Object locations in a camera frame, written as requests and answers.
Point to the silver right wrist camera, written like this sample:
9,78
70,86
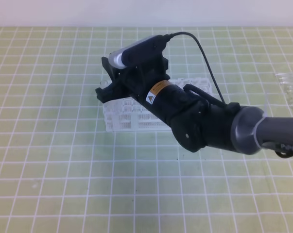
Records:
139,52

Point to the white plastic test tube rack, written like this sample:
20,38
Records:
126,114

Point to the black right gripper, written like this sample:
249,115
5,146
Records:
142,82

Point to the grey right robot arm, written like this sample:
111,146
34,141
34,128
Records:
197,119

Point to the clear test tube in rack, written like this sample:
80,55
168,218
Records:
104,83

